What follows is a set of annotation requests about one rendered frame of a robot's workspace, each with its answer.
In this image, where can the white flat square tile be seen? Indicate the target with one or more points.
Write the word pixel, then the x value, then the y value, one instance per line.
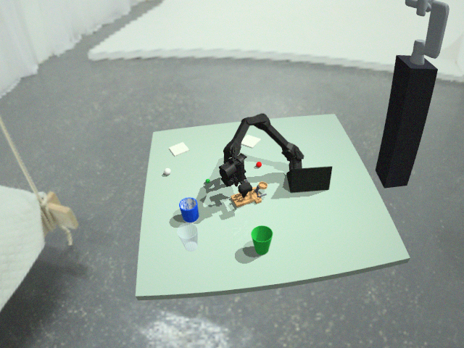
pixel 179 149
pixel 250 141

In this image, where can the green cup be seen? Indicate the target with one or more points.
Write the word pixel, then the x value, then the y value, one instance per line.
pixel 262 237

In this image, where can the blue cup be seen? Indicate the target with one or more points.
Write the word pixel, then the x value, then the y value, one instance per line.
pixel 189 210

